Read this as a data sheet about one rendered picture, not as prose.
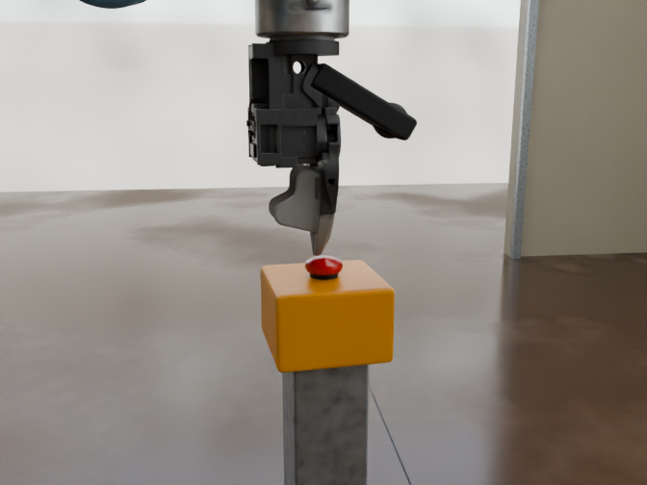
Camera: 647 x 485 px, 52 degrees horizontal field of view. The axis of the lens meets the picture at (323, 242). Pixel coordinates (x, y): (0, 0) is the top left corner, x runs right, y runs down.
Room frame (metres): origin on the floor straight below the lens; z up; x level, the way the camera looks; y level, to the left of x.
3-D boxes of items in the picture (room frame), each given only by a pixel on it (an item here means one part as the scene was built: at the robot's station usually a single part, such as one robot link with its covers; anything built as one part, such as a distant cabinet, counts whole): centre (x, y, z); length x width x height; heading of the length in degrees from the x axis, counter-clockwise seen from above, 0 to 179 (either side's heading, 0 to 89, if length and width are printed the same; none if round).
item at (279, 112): (0.67, 0.03, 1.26); 0.09 x 0.08 x 0.12; 103
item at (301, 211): (0.65, 0.02, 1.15); 0.06 x 0.03 x 0.09; 103
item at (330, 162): (0.65, 0.00, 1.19); 0.05 x 0.02 x 0.09; 13
